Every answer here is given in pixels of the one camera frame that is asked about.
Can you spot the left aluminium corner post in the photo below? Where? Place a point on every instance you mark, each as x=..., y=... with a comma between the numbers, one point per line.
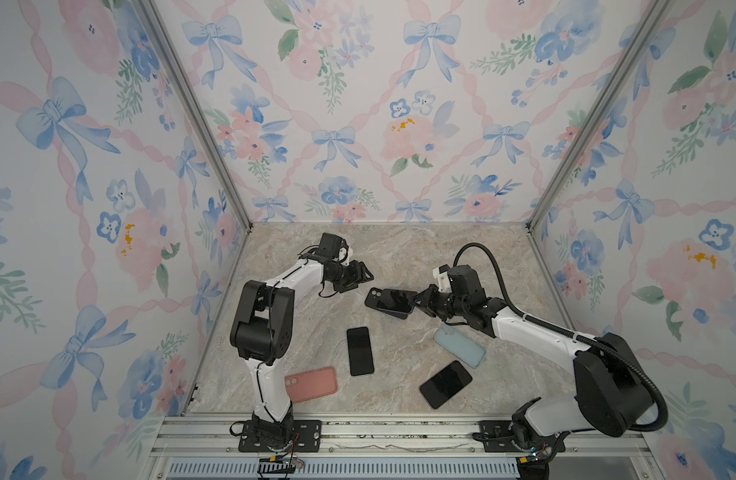
x=162, y=43

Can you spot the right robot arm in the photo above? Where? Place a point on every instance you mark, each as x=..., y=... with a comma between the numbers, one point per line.
x=612, y=393

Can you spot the aluminium corner post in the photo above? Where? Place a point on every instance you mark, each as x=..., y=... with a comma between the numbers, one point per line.
x=642, y=36
x=162, y=43

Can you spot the blue phone black screen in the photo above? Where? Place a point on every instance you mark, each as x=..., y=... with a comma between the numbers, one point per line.
x=388, y=302

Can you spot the pink phone case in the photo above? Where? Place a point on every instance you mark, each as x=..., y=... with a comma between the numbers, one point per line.
x=313, y=384

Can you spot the black phone right tilted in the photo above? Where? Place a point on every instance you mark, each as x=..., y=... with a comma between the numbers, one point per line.
x=445, y=384

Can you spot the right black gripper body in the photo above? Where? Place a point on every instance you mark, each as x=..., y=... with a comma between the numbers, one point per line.
x=445, y=306

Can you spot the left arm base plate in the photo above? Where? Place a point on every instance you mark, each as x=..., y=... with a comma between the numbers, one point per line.
x=297, y=436

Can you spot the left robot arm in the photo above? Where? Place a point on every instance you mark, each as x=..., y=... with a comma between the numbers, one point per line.
x=262, y=331

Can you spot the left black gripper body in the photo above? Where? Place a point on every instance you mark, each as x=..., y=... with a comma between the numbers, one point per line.
x=346, y=277

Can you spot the right aluminium corner post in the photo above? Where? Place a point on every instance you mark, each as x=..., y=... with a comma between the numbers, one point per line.
x=642, y=36

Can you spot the black phone case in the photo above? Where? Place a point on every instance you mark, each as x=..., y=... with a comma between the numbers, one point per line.
x=372, y=298

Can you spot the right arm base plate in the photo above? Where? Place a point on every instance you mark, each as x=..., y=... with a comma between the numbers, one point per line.
x=503, y=436

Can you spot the black phone left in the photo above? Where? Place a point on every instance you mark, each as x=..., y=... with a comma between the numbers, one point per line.
x=360, y=355

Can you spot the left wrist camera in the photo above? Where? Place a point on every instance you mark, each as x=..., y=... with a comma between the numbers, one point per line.
x=332, y=248

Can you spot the aluminium rail frame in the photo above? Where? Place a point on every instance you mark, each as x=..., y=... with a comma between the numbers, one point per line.
x=387, y=446

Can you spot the light blue phone case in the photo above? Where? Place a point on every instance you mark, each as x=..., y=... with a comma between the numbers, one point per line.
x=460, y=345

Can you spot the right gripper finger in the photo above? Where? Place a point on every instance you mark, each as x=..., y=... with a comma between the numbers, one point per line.
x=419, y=311
x=407, y=299

